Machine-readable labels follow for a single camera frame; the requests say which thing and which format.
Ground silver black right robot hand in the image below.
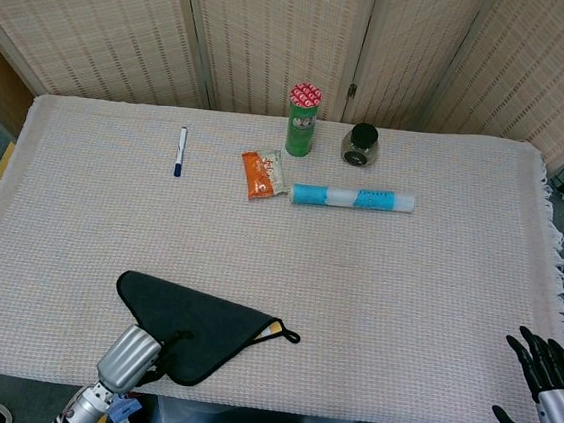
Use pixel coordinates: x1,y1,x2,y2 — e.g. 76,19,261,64
490,322,564,423

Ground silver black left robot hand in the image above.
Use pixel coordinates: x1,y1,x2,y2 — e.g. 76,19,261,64
94,321,196,399

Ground yellow cloth with black trim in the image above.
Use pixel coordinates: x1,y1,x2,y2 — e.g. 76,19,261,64
107,269,306,398

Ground white marker blue cap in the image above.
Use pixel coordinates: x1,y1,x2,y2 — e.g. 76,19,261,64
172,125,190,179

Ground pale woven tablecloth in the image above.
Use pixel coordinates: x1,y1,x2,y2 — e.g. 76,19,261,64
0,88,564,423

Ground orange white snack packet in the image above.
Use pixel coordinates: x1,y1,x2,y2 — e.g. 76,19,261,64
236,146,288,206

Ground blue white wrap roll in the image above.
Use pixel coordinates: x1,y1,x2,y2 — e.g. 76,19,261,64
288,179,417,218

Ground green can red lid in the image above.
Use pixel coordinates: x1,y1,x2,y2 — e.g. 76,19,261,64
283,80,324,160

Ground glass jar black lid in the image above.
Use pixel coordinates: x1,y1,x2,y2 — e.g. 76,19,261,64
339,120,383,170

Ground woven bamboo folding screen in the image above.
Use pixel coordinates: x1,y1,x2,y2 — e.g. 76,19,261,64
0,0,564,172

